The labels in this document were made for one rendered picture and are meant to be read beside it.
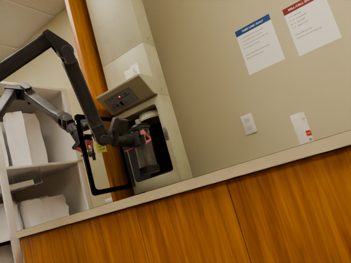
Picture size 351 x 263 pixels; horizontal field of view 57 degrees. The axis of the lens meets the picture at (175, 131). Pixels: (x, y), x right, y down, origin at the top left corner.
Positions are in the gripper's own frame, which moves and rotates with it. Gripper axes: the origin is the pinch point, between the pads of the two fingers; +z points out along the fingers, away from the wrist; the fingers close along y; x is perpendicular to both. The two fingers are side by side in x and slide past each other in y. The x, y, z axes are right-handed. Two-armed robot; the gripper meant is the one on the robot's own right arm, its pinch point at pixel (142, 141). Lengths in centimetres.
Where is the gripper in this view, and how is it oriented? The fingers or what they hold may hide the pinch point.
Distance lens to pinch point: 157.5
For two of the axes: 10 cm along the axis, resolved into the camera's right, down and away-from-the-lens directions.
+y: -8.0, 3.2, 5.1
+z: 5.5, 0.6, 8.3
